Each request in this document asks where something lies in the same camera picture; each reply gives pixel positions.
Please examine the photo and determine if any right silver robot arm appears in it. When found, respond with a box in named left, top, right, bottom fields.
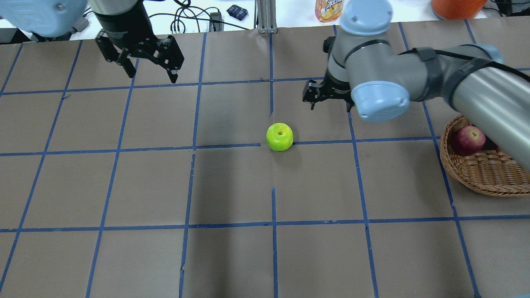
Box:
left=302, top=0, right=530, bottom=169

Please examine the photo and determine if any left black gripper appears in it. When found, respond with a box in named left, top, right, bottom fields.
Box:
left=95, top=8, right=184, bottom=84

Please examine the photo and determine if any orange drink bottle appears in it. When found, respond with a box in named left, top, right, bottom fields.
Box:
left=314, top=0, right=345, bottom=23

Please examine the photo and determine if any aluminium frame post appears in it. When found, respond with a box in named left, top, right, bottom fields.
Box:
left=254, top=0, right=278, bottom=34

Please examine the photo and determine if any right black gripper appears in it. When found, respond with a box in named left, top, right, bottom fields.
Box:
left=302, top=70, right=355, bottom=113

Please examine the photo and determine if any wicker basket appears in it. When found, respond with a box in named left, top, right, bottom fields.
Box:
left=439, top=115, right=530, bottom=197

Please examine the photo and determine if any green apple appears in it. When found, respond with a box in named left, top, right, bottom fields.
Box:
left=266, top=123, right=294, bottom=151

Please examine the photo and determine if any orange bucket grey lid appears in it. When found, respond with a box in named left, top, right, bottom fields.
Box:
left=430, top=0, right=487, bottom=19

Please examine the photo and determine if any dark purple apple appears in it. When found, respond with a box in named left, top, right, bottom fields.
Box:
left=482, top=136, right=499, bottom=150

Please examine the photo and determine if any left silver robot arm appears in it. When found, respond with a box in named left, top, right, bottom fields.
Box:
left=0, top=0, right=184, bottom=83

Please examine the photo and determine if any red yellow apple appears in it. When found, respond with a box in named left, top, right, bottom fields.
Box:
left=449, top=126, right=486, bottom=156

